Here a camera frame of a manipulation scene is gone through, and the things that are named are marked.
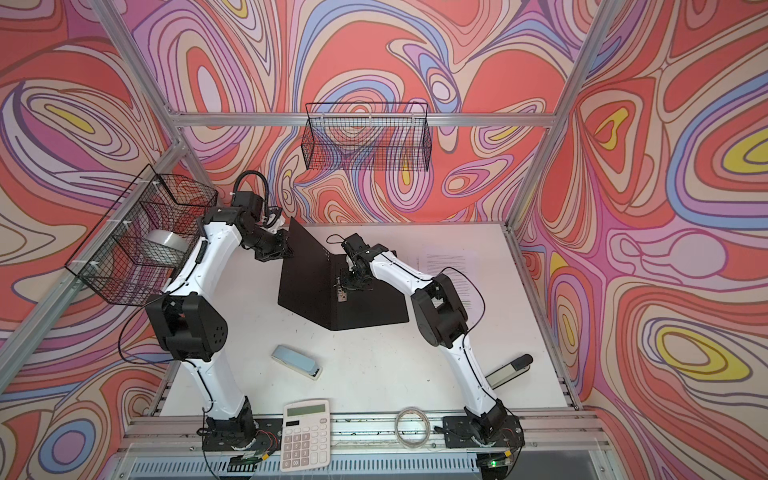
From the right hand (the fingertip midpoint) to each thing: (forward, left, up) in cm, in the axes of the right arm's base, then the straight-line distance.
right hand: (349, 294), depth 96 cm
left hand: (+6, +14, +17) cm, 22 cm away
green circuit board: (-44, +23, -4) cm, 50 cm away
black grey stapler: (-26, -45, -1) cm, 52 cm away
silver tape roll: (+1, +42, +28) cm, 51 cm away
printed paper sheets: (+15, -40, -5) cm, 43 cm away
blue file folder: (+5, +15, -2) cm, 16 cm away
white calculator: (-39, +9, -1) cm, 40 cm away
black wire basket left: (-2, +52, +25) cm, 58 cm away
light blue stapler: (-22, +13, 0) cm, 25 cm away
